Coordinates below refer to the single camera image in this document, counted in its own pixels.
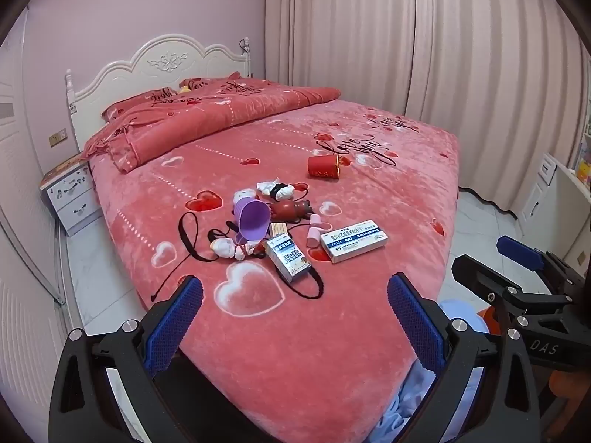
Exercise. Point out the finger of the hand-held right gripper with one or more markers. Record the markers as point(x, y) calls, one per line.
point(517, 249)
point(475, 274)

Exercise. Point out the bundle of wooden sticks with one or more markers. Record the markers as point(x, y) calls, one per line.
point(278, 230)

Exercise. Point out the red cylindrical can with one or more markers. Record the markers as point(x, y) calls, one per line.
point(324, 166)

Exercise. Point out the orange plastic object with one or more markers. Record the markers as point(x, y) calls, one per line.
point(490, 320)

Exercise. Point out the brown pig toy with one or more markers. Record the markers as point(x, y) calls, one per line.
point(291, 208)

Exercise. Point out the white wardrobe door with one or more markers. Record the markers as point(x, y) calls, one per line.
point(23, 170)

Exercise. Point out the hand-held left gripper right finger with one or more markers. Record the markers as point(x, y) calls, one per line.
point(413, 323)

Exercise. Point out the white carved headboard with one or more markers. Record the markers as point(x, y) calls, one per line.
point(152, 62)

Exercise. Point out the pink pleated curtain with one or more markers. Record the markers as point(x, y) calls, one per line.
point(415, 55)

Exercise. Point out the red printed pillow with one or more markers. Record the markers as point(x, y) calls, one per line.
point(207, 82)
point(138, 101)

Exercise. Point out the wall socket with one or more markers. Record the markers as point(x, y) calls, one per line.
point(58, 138)

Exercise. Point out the white cat toy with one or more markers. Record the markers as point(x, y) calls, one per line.
point(242, 196)

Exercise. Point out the white cabinet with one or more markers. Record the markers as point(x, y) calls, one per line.
point(558, 207)

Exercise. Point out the purple ribbed plastic cup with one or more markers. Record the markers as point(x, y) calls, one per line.
point(253, 221)

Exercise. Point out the large white medicine box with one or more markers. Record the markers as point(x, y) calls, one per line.
point(353, 241)

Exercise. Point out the white nightstand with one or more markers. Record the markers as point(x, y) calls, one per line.
point(74, 198)

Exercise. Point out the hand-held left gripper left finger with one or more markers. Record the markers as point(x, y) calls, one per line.
point(175, 323)

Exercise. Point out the small blue white medicine box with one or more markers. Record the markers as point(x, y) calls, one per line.
point(288, 258)

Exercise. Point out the folded red quilt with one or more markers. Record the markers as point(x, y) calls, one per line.
point(203, 120)

